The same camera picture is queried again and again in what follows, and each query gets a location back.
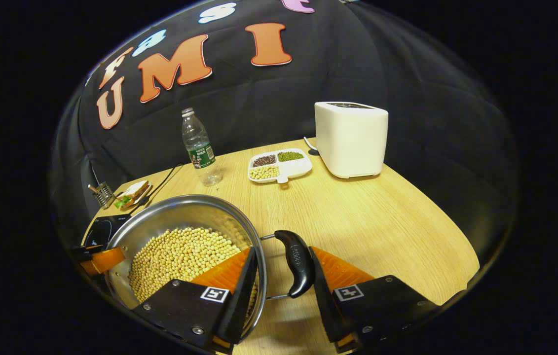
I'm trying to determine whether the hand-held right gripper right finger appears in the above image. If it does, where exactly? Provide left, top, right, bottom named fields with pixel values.
left=308, top=246, right=440, bottom=353

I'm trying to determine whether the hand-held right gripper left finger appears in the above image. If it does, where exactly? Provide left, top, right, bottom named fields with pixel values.
left=133, top=247, right=260, bottom=354

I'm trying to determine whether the black induction cooktop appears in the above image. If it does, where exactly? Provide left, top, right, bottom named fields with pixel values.
left=84, top=214, right=132, bottom=249

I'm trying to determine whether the steel pot with black handle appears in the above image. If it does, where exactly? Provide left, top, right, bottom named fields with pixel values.
left=105, top=194, right=316, bottom=346

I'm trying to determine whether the sandwich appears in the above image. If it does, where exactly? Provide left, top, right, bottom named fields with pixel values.
left=113, top=180, right=152, bottom=209

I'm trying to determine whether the pile of soybeans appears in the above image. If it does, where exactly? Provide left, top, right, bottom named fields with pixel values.
left=128, top=227, right=242, bottom=302

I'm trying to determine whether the white divided dish of beans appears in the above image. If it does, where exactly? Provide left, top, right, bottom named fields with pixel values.
left=248, top=148, right=313, bottom=184

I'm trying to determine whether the clear plastic water bottle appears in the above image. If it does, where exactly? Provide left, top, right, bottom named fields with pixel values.
left=181, top=107, right=223, bottom=187

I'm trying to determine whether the white toaster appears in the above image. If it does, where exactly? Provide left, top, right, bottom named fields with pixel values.
left=314, top=102, right=389, bottom=179

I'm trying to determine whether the black backdrop cloth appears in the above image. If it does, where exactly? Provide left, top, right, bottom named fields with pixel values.
left=49, top=0, right=521, bottom=257

